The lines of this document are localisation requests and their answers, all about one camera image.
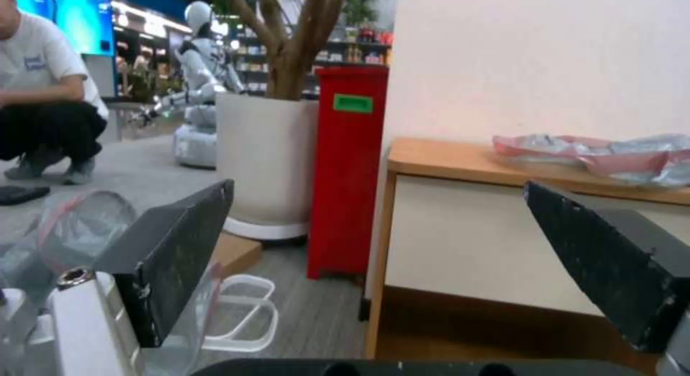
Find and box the pink grey garbage bag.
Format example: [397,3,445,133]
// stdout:
[491,133,690,187]

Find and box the blue display screen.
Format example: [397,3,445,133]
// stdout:
[9,0,115,57]

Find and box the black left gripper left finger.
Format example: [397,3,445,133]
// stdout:
[46,179,236,376]

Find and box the person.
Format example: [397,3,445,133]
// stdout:
[0,0,111,186]

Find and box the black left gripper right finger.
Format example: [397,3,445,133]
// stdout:
[523,180,690,376]

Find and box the white divided plastic tray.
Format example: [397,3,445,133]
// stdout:
[204,274,279,351]

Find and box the store shelf with goods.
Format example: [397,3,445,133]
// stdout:
[231,22,394,100]

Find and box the white humanoid robot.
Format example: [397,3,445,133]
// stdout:
[130,1,245,169]

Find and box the brown tree trunk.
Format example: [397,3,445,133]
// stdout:
[214,0,347,101]

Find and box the clear plastic trash can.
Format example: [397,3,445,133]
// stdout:
[0,190,223,376]

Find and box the red tall cabinet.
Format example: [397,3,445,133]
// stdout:
[306,66,390,280]

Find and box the white round plant pot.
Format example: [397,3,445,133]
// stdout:
[215,92,320,243]

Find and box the wooden side table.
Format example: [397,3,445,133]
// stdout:
[364,136,690,360]

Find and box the flat wooden board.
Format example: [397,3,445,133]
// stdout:
[212,232,264,275]

